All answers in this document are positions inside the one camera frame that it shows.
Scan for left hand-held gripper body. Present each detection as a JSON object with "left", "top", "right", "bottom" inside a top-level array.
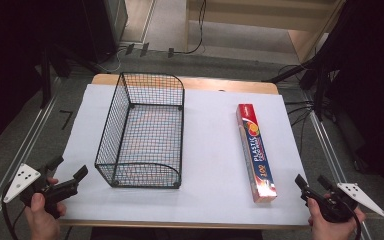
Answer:
[{"left": 2, "top": 162, "right": 80, "bottom": 220}]

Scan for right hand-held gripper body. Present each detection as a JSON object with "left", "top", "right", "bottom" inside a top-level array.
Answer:
[{"left": 299, "top": 181, "right": 384, "bottom": 224}]

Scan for person's right hand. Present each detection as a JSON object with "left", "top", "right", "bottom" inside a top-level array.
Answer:
[{"left": 307, "top": 196, "right": 367, "bottom": 240}]

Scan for person's left hand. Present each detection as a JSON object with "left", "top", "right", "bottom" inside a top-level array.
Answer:
[{"left": 24, "top": 177, "right": 67, "bottom": 240}]

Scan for long plastic wrap box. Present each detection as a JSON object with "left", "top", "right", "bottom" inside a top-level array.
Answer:
[{"left": 235, "top": 102, "right": 279, "bottom": 205}]

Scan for black metal stand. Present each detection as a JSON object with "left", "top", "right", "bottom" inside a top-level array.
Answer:
[{"left": 39, "top": 46, "right": 81, "bottom": 109}]

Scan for white paper sheet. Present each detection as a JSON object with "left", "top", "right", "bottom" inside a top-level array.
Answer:
[{"left": 53, "top": 82, "right": 312, "bottom": 227}]

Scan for black tripod stand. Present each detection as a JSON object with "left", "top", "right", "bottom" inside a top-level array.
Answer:
[{"left": 263, "top": 49, "right": 334, "bottom": 123}]

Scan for person's dark pants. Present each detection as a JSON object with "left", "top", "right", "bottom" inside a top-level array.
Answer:
[{"left": 89, "top": 226, "right": 265, "bottom": 240}]

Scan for black cabinet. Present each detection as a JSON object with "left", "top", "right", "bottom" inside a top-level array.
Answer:
[{"left": 79, "top": 0, "right": 129, "bottom": 65}]

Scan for wooden shelf unit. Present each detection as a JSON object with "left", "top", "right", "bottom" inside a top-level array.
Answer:
[{"left": 184, "top": 0, "right": 348, "bottom": 65}]

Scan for aluminium floor rail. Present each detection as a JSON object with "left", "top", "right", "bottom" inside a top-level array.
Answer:
[
  {"left": 0, "top": 77, "right": 63, "bottom": 232},
  {"left": 308, "top": 109, "right": 374, "bottom": 240}
]

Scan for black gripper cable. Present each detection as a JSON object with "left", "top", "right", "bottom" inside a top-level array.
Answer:
[
  {"left": 341, "top": 198, "right": 363, "bottom": 240},
  {"left": 1, "top": 184, "right": 20, "bottom": 240}
]

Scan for black floor cables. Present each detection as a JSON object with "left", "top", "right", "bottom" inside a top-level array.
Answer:
[{"left": 283, "top": 99, "right": 315, "bottom": 155}]

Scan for black wire mesh basket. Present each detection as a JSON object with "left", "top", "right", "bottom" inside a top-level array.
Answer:
[{"left": 94, "top": 71, "right": 186, "bottom": 190}]

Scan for hanging black cable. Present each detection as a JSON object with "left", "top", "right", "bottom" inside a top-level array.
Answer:
[{"left": 173, "top": 0, "right": 208, "bottom": 56}]

